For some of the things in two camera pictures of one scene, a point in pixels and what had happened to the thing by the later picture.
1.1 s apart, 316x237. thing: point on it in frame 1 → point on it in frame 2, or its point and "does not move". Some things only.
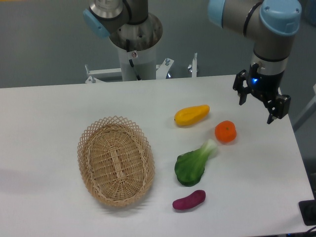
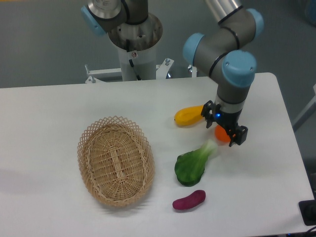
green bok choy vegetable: [189, 167] does not move
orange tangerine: [225, 131] does not move
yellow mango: [189, 115] does not move
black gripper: [267, 85] → [228, 121]
